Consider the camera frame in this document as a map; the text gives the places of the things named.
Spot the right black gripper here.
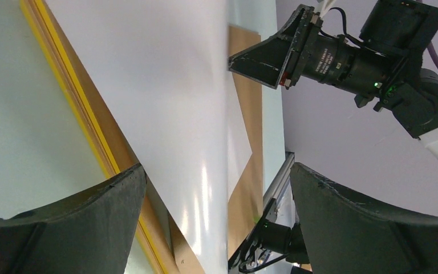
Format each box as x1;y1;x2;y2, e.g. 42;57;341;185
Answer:
228;4;390;95

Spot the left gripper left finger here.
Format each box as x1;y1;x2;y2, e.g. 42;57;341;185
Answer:
0;164;147;273

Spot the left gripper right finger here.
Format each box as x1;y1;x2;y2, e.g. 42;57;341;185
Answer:
290;163;438;273

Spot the orange flower photo print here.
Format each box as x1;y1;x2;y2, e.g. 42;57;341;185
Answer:
47;1;252;273

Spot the yellow wooden picture frame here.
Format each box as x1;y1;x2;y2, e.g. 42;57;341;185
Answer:
20;1;179;273

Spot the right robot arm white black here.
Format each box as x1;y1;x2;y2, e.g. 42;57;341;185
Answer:
228;1;438;160

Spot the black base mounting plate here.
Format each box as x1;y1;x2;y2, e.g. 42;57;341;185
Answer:
228;196;313;274

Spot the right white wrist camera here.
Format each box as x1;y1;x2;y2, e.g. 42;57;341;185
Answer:
315;0;336;18

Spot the aluminium extrusion rail front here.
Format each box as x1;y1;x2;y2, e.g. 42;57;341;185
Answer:
263;151;295;209

